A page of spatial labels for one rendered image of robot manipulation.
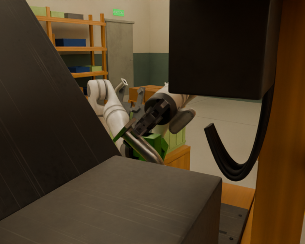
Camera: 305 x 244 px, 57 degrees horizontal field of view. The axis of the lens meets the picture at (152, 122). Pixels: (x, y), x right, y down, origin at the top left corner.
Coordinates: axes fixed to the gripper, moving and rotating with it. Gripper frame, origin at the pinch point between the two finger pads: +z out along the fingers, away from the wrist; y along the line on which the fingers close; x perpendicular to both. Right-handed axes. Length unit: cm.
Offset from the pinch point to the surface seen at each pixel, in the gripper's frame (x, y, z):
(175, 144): 20, -73, -91
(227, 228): 37.9, -17.3, -15.3
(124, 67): -174, -455, -634
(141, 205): 6.3, 15.8, 23.1
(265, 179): 24.2, 12.0, -3.6
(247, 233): 43.6, -15.8, -18.0
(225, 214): 37.7, -20.1, -22.3
